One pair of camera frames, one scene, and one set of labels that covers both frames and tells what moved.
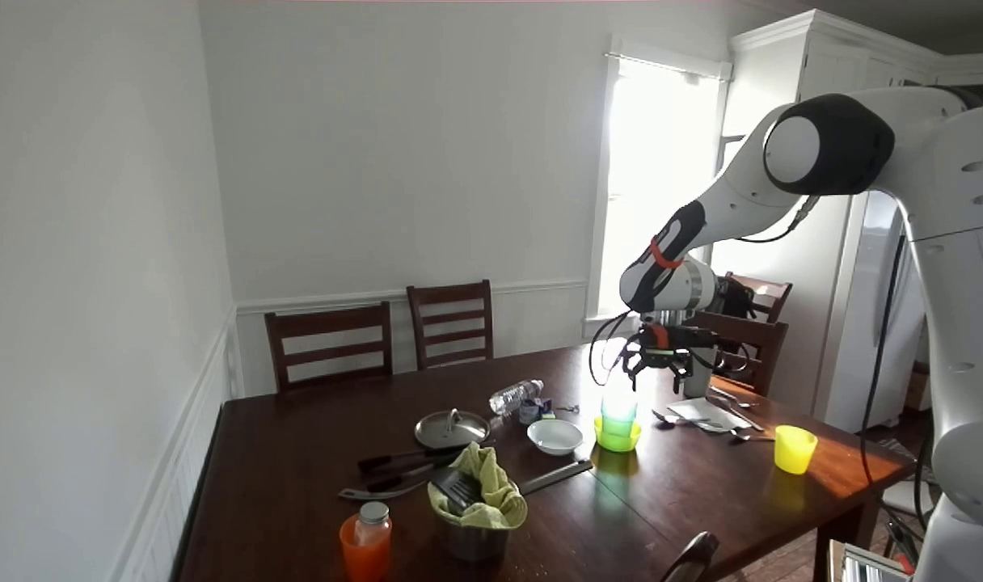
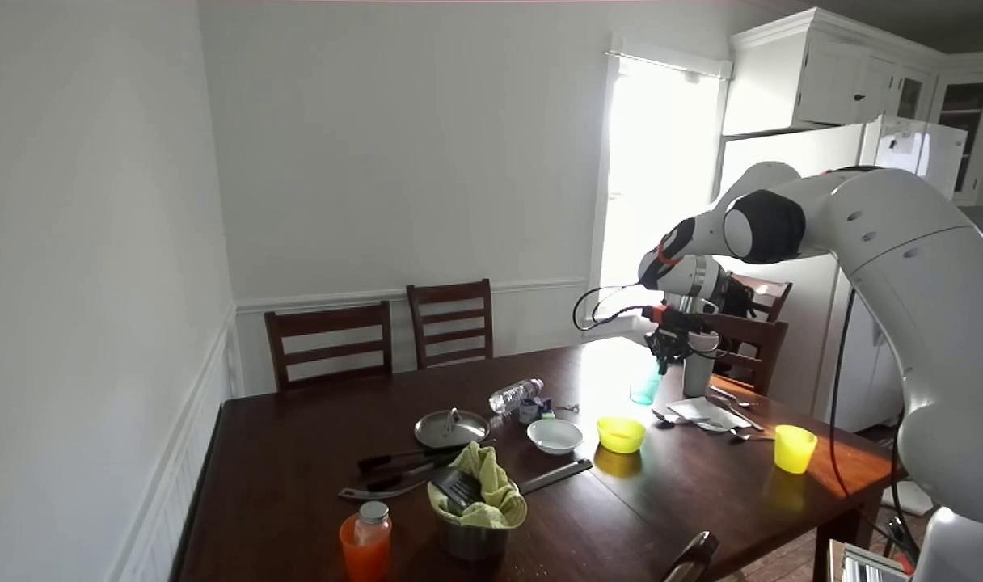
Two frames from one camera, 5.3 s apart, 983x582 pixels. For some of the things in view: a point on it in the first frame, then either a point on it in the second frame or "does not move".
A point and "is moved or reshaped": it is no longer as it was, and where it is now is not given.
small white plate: x=553 y=433 does not move
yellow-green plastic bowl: x=598 y=438 does not move
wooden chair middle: x=450 y=325 does not move
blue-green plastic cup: x=618 y=420 is moved or reshaped
